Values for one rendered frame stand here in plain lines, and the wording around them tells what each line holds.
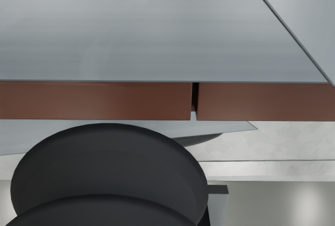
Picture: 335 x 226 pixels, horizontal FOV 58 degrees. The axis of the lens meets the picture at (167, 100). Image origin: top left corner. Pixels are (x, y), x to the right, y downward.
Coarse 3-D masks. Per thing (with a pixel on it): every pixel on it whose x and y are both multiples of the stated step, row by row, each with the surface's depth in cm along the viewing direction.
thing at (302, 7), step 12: (276, 0) 17; (288, 0) 17; (300, 0) 17; (312, 0) 17; (324, 0) 17; (276, 12) 18; (288, 12) 18; (300, 12) 18; (312, 12) 18; (324, 12) 18; (288, 24) 18; (300, 24) 18; (312, 24) 18; (324, 24) 18; (300, 36) 18; (312, 36) 18; (324, 36) 18
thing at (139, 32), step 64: (0, 0) 17; (64, 0) 17; (128, 0) 17; (192, 0) 17; (256, 0) 17; (0, 64) 19; (64, 64) 19; (128, 64) 19; (192, 64) 19; (256, 64) 19
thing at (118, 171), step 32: (64, 160) 6; (96, 160) 5; (128, 160) 6; (32, 192) 6; (64, 192) 6; (96, 192) 5; (128, 192) 6; (160, 192) 6; (192, 192) 6; (32, 224) 4; (64, 224) 4; (96, 224) 4; (128, 224) 4; (160, 224) 5; (192, 224) 5
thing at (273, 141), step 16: (272, 128) 42; (288, 128) 42; (304, 128) 42; (320, 128) 42; (208, 144) 43; (224, 144) 43; (240, 144) 43; (256, 144) 43; (272, 144) 43; (288, 144) 43; (304, 144) 43; (320, 144) 43; (0, 160) 44; (16, 160) 44; (208, 160) 44; (224, 160) 44; (240, 160) 44; (256, 160) 44; (272, 160) 44; (0, 176) 46; (208, 176) 46; (224, 176) 46; (240, 176) 46; (256, 176) 46; (272, 176) 46; (288, 176) 46; (304, 176) 46; (320, 176) 46
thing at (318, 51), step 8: (304, 48) 19; (312, 48) 19; (320, 48) 19; (328, 48) 19; (312, 56) 19; (320, 56) 19; (328, 56) 19; (320, 64) 19; (328, 64) 19; (328, 72) 19
